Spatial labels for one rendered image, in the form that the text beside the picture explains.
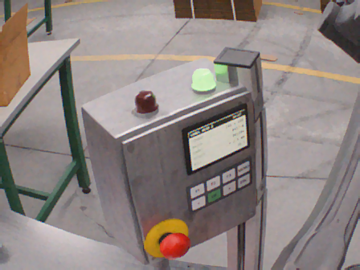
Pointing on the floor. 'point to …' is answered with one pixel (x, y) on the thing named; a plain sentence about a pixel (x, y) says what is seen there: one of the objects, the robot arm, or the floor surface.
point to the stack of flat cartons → (218, 10)
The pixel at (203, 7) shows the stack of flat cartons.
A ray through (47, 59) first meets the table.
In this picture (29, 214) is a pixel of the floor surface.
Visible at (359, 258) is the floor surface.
